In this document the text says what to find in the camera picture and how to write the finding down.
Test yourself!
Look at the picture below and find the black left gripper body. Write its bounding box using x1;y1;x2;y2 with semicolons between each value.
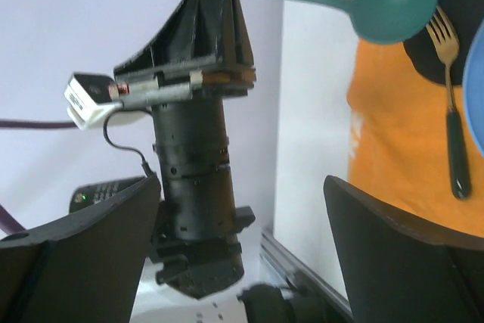
113;55;256;299

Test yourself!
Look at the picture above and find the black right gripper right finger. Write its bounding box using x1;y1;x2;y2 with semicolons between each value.
323;175;483;322

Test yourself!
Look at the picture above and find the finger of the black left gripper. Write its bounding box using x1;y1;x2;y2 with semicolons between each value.
222;0;253;68
113;0;231;73

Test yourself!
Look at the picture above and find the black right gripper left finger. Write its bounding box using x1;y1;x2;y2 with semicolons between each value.
1;175;160;323

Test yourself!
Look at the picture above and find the orange cartoon cloth placemat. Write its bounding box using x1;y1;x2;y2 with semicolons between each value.
347;0;483;236

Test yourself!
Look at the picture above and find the gold fork green handle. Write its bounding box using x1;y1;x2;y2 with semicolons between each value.
426;5;472;200

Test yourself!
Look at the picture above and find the light blue plate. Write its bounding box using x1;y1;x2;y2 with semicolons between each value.
462;22;484;156

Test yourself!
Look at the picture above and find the left aluminium frame post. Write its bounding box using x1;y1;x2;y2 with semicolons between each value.
261;230;353;322

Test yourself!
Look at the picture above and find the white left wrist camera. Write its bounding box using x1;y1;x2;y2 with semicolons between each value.
64;72;123;130

